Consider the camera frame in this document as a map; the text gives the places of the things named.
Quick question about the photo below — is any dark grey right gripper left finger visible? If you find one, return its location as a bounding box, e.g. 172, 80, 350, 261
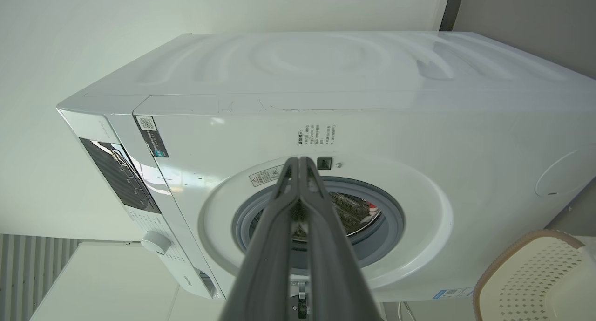
219, 157, 300, 321

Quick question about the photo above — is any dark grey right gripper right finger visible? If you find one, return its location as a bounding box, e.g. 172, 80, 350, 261
300, 157, 384, 321

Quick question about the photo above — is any silver metal door hinge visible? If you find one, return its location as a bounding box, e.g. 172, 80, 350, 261
291, 281, 311, 320

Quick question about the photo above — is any stainless steel washing machine drum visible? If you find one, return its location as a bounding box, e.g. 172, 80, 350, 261
289, 191, 387, 248

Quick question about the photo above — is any white washing machine dial knob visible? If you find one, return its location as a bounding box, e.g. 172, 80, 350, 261
141, 231, 172, 256

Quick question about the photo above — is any black glossy control display panel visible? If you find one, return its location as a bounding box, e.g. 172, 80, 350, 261
78, 137, 162, 214

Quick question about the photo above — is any cream perforated laundry basket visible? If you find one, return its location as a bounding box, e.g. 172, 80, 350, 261
473, 229, 596, 321

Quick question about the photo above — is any grey rubber door gasket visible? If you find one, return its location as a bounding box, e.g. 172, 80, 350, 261
231, 176, 406, 271

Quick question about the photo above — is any white flat panel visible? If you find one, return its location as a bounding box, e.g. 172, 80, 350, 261
29, 241, 225, 321

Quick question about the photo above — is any white front-load washing machine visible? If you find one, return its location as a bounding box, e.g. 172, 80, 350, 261
56, 31, 596, 304

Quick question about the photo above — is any grey ribbed blind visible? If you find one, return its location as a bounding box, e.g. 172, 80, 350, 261
0, 234, 81, 321

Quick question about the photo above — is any thin white cable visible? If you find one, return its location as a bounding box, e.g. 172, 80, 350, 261
397, 302, 418, 321

